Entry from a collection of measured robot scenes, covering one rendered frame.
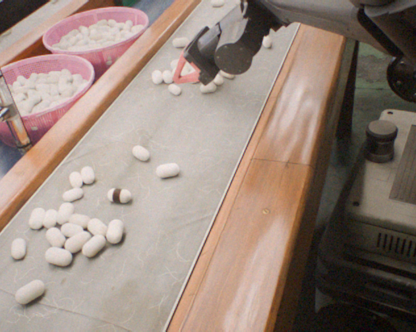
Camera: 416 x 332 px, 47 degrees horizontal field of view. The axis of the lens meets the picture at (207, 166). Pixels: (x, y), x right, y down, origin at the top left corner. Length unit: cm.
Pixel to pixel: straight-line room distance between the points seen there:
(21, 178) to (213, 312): 40
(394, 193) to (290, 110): 38
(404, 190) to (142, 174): 60
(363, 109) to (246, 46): 159
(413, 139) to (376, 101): 105
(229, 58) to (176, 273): 32
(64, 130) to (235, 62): 34
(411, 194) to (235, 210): 56
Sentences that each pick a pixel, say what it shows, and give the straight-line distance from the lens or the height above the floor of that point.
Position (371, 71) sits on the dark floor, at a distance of 256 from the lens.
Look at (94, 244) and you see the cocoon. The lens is 66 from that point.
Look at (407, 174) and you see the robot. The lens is 117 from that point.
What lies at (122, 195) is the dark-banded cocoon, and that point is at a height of 76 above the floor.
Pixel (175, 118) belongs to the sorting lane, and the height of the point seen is 74.
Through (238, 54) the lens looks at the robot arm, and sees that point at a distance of 72.
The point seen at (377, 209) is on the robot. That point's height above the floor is 47.
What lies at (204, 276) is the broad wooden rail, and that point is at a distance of 58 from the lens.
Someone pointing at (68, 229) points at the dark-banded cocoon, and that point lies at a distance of 69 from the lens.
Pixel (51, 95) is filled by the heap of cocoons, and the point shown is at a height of 73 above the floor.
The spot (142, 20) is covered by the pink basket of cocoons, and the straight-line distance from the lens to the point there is 131.
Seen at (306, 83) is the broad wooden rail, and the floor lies 76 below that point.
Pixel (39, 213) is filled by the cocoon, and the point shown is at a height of 76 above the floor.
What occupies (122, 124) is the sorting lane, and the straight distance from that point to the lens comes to 90.
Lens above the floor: 122
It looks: 39 degrees down
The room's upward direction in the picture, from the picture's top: 8 degrees counter-clockwise
